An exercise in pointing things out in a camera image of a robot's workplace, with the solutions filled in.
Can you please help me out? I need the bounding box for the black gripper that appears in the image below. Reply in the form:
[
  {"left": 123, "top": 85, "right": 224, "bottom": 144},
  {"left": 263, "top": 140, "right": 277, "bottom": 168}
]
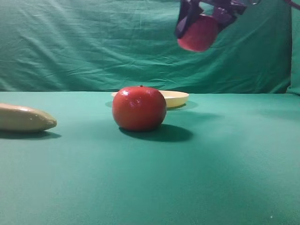
[{"left": 175, "top": 0, "right": 247, "bottom": 39}]

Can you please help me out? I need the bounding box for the orange tangerine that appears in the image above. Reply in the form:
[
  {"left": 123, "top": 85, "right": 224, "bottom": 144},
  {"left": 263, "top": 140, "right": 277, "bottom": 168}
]
[{"left": 112, "top": 85, "right": 166, "bottom": 132}]

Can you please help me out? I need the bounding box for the red apple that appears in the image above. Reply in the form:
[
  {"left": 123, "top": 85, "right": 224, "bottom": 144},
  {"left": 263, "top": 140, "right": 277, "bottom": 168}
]
[{"left": 177, "top": 15, "right": 218, "bottom": 52}]

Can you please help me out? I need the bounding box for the pale yellow banana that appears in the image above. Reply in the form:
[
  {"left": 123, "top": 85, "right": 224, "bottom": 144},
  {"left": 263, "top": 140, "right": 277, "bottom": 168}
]
[{"left": 0, "top": 103, "right": 57, "bottom": 132}]

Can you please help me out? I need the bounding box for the purple cable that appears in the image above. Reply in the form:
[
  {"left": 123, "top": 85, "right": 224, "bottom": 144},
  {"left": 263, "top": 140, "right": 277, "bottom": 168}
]
[{"left": 285, "top": 0, "right": 300, "bottom": 10}]

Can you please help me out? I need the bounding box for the green table cloth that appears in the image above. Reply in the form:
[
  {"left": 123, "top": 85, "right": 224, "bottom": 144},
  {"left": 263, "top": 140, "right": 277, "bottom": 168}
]
[{"left": 0, "top": 92, "right": 300, "bottom": 225}]

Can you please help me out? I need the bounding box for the pale yellow plate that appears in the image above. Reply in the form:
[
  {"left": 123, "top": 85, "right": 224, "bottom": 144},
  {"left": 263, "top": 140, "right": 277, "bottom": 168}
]
[{"left": 112, "top": 86, "right": 189, "bottom": 111}]

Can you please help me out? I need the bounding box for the green backdrop cloth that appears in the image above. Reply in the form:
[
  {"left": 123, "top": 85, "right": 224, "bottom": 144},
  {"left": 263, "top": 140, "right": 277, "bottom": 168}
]
[{"left": 0, "top": 0, "right": 300, "bottom": 94}]

